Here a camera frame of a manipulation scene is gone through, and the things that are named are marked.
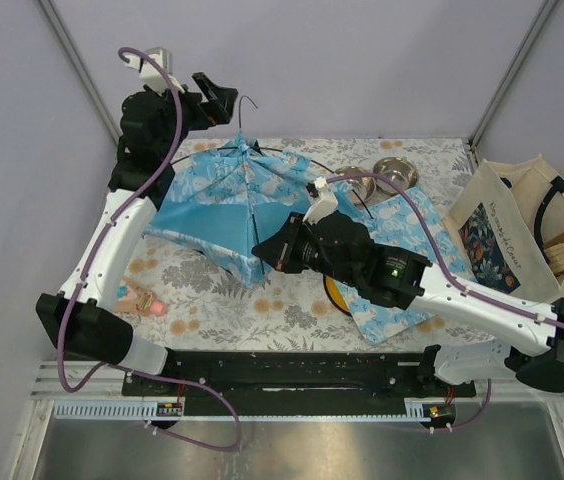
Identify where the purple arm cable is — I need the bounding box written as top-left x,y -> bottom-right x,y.
55,47 -> 243,454
324,169 -> 564,436

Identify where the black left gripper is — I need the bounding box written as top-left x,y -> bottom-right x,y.
150,73 -> 238,160

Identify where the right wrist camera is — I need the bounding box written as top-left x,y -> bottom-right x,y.
303,177 -> 338,225

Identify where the left steel pet bowl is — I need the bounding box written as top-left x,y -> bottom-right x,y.
335,166 -> 376,206

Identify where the white slotted cable duct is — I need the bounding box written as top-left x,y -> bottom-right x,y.
53,398 -> 431,423

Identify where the floral white tablecloth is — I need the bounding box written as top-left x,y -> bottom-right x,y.
123,138 -> 490,352

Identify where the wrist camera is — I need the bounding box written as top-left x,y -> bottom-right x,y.
118,47 -> 185,94
303,177 -> 338,225

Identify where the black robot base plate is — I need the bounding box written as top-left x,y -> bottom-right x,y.
121,348 -> 476,412

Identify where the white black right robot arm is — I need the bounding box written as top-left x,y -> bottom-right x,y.
252,212 -> 564,396

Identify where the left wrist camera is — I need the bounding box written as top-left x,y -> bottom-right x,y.
118,47 -> 185,94

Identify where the right steel pet bowl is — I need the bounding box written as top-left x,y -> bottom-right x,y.
373,157 -> 419,190

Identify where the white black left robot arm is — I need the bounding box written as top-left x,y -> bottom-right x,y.
35,72 -> 238,395

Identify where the blue snowman tent mat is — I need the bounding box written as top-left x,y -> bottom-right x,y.
327,187 -> 473,345

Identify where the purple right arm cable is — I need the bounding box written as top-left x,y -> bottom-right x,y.
324,169 -> 564,436

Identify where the pink pet toy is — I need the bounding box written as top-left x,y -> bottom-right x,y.
113,283 -> 168,316

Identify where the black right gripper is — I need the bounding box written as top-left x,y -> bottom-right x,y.
253,210 -> 359,286

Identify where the blue snowman pet tent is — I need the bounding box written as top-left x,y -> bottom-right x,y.
145,134 -> 316,287

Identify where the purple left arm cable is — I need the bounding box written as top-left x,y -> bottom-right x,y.
55,47 -> 243,454

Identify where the beige canvas tote bag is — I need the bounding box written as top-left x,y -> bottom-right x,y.
444,157 -> 564,303

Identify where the steel pet bowl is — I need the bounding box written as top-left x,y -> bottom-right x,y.
335,166 -> 376,206
373,157 -> 419,190

